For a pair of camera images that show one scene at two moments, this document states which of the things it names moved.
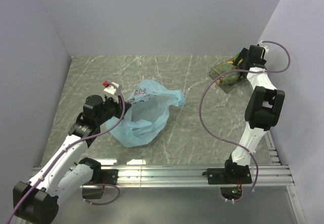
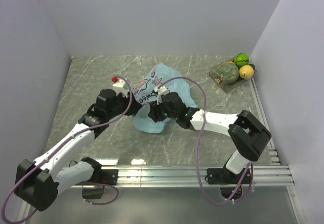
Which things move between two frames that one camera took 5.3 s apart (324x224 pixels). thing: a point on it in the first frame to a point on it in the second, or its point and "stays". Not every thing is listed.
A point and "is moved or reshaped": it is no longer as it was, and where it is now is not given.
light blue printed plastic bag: x=150 y=103 is moved or reshaped
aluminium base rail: x=263 y=176 stays
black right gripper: x=243 y=54 to x=155 y=113
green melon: x=229 y=78 stays
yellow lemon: x=241 y=60 is moved or reshaped
